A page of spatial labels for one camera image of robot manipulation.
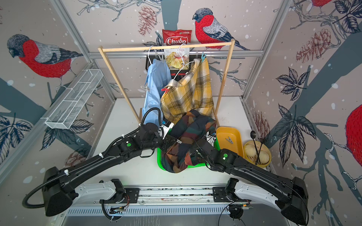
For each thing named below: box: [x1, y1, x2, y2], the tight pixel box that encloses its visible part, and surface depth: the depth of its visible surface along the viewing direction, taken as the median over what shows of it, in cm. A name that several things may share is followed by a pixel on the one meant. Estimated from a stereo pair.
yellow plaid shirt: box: [160, 57, 214, 125], surface depth 87 cm
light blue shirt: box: [142, 58, 172, 125], surface depth 66 cm
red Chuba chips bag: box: [162, 29, 192, 70], surface depth 87 cm
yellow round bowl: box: [243, 140, 272, 168], surface depth 85 cm
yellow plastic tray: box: [216, 126, 245, 158], surface depth 95 cm
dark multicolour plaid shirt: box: [161, 110, 217, 174], surface depth 84 cm
